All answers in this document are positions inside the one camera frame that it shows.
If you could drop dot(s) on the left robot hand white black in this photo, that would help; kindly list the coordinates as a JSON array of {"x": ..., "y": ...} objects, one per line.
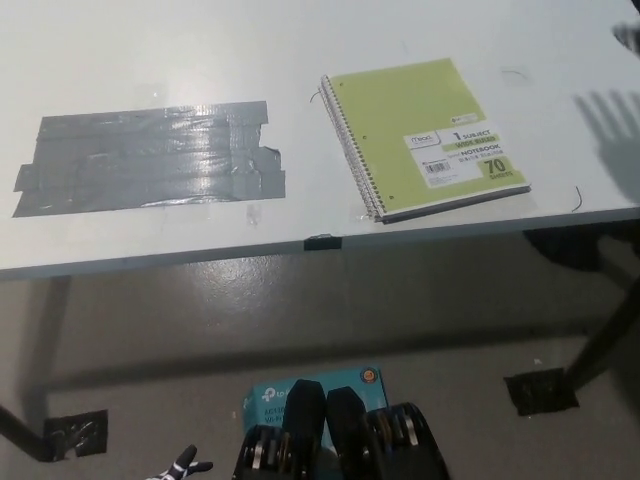
[{"x": 186, "y": 466}]

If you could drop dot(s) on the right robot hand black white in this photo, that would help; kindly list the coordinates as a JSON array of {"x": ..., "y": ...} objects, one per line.
[{"x": 631, "y": 36}]

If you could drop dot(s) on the green spiral notebook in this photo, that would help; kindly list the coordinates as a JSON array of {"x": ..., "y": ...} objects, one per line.
[{"x": 400, "y": 120}]

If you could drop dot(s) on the purple spiral notebook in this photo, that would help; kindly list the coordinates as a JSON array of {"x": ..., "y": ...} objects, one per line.
[{"x": 425, "y": 212}]

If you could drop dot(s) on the black robot body blocks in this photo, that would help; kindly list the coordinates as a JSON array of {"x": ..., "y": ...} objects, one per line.
[{"x": 345, "y": 440}]

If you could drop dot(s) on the teal router box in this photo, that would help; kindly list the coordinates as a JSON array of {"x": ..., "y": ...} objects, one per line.
[{"x": 272, "y": 400}]

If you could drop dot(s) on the clear tape piece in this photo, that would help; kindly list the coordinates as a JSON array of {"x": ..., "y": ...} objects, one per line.
[{"x": 254, "y": 214}]

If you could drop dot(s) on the grey duct tape patch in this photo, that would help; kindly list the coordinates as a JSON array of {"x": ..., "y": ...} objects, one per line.
[{"x": 150, "y": 157}]

